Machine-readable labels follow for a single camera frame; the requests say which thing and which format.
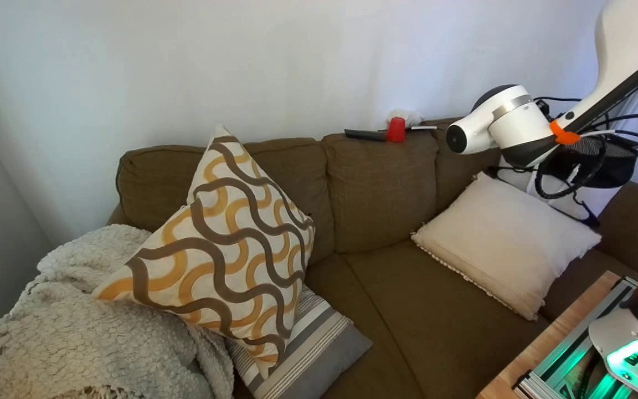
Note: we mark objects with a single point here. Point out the grey white striped pillow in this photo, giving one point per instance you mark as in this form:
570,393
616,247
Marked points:
312,355

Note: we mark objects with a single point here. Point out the white laundry hamper black frame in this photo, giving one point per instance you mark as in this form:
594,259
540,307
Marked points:
615,167

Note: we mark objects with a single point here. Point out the brown fabric couch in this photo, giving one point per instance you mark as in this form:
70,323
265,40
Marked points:
387,192

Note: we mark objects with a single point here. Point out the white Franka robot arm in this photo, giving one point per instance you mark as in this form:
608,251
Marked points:
511,124

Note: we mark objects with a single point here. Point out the cream knit blanket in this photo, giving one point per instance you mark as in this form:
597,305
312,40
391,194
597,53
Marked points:
76,333

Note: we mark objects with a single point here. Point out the white and blue throw pillow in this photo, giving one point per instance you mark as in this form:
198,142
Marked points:
511,237

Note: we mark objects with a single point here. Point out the beige brown wave pattern pillow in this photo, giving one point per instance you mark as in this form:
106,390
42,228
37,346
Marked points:
222,251

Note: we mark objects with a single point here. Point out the black red tool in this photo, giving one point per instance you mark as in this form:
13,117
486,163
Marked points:
396,131

